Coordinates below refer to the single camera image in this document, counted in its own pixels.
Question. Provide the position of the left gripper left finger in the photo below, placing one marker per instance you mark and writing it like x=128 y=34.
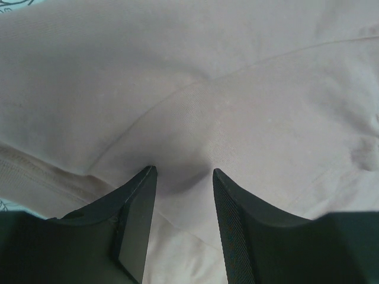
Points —
x=103 y=242

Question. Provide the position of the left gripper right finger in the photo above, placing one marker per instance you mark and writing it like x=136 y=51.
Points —
x=264 y=244

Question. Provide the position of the pink mario t shirt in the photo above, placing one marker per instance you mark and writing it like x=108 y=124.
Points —
x=280 y=95

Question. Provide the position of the floral table mat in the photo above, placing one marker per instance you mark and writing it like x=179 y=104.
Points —
x=9 y=6

